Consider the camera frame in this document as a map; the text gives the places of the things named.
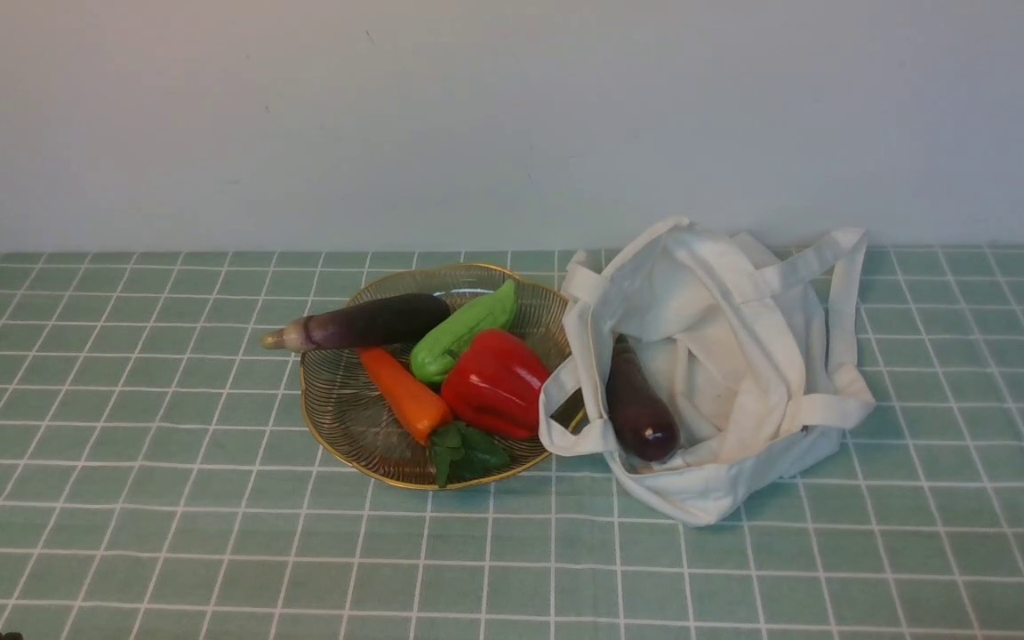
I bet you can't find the long purple eggplant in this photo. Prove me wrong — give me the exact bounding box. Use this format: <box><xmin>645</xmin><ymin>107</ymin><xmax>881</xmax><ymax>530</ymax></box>
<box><xmin>260</xmin><ymin>294</ymin><xmax>452</xmax><ymax>353</ymax></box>

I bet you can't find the green pepper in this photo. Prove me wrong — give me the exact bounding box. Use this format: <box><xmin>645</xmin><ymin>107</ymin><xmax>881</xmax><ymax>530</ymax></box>
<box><xmin>410</xmin><ymin>279</ymin><xmax>517</xmax><ymax>386</ymax></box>

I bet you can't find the red bell pepper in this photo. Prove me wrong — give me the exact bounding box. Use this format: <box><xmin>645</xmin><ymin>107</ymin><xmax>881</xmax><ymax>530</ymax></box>
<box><xmin>440</xmin><ymin>328</ymin><xmax>551</xmax><ymax>440</ymax></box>

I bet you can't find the gold-rimmed glass plate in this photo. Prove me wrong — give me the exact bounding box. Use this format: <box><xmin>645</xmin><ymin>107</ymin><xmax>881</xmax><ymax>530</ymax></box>
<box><xmin>300</xmin><ymin>263</ymin><xmax>570</xmax><ymax>490</ymax></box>

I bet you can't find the green checkered tablecloth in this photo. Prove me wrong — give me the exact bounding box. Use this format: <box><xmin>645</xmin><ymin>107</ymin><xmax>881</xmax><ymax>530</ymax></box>
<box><xmin>0</xmin><ymin>244</ymin><xmax>1024</xmax><ymax>639</ymax></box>

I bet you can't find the dark purple eggplant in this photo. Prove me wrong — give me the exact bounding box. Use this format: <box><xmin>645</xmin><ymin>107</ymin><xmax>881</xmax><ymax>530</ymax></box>
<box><xmin>605</xmin><ymin>335</ymin><xmax>680</xmax><ymax>463</ymax></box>

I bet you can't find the white cloth bag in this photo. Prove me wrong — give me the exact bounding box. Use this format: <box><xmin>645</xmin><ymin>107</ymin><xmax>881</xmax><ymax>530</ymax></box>
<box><xmin>538</xmin><ymin>218</ymin><xmax>876</xmax><ymax>527</ymax></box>

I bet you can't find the orange carrot with leaves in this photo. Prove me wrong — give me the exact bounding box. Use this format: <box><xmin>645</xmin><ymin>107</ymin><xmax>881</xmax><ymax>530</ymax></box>
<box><xmin>357</xmin><ymin>346</ymin><xmax>512</xmax><ymax>489</ymax></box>

